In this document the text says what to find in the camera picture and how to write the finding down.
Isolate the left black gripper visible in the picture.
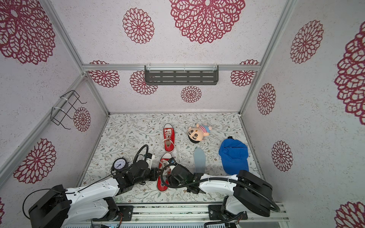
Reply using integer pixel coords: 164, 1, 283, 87
134, 167, 163, 186

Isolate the red canvas sneaker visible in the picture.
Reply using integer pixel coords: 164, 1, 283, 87
157, 153, 173, 192
163, 123, 175, 153

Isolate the light blue insole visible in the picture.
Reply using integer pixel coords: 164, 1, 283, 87
194, 147, 206, 173

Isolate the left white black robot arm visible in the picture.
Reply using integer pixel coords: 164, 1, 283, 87
22, 144, 158, 228

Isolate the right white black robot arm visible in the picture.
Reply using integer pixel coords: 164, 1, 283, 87
158, 163, 280, 228

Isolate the round pressure gauge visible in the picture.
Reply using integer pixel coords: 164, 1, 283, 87
111, 158, 127, 172

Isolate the cartoon boy plush doll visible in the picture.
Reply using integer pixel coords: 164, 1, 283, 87
187, 123, 213, 143

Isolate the blue cap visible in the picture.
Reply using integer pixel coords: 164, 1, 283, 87
219, 136, 249, 175

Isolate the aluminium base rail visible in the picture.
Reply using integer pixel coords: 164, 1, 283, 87
50, 202, 290, 226

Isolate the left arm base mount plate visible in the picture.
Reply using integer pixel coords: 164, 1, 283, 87
92, 205, 134, 222

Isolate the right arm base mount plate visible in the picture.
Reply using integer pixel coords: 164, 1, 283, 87
208, 204, 238, 220

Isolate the black wire wall rack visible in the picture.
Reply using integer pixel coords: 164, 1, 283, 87
50, 90, 87, 130

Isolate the grey metal wall shelf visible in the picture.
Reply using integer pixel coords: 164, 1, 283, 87
144, 65, 219, 86

